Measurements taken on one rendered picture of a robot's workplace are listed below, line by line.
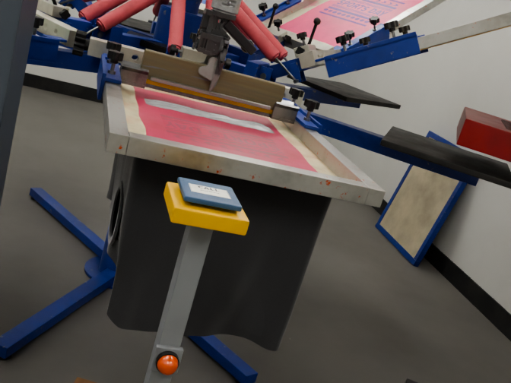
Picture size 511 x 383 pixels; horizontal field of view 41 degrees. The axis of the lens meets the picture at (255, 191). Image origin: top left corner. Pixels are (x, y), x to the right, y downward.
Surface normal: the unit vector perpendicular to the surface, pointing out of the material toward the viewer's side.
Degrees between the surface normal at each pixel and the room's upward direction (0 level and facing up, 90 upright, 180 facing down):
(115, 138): 90
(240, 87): 90
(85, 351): 0
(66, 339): 0
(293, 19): 32
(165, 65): 90
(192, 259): 90
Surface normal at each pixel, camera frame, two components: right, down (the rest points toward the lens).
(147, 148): 0.22, 0.34
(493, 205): -0.94, -0.19
